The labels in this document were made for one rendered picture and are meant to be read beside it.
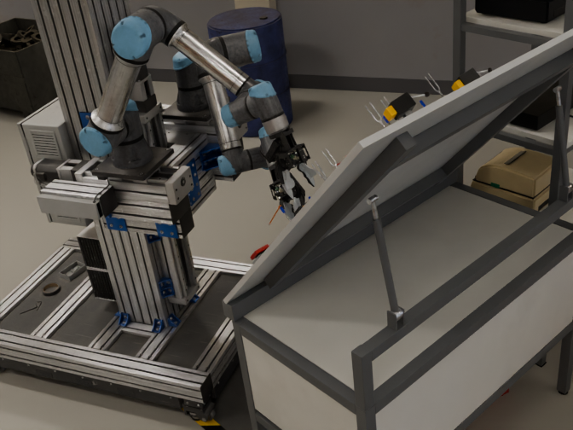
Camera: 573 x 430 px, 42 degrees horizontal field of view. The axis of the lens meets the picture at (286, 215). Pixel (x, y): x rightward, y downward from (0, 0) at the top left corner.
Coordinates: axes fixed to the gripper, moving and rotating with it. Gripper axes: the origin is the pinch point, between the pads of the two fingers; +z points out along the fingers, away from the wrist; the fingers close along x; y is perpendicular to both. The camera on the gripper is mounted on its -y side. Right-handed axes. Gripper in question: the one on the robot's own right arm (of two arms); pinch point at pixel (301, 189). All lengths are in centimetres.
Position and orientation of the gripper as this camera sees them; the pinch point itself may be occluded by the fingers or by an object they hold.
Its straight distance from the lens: 234.0
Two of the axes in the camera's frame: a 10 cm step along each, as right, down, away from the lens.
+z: 4.0, 8.9, 2.2
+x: 7.7, -4.6, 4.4
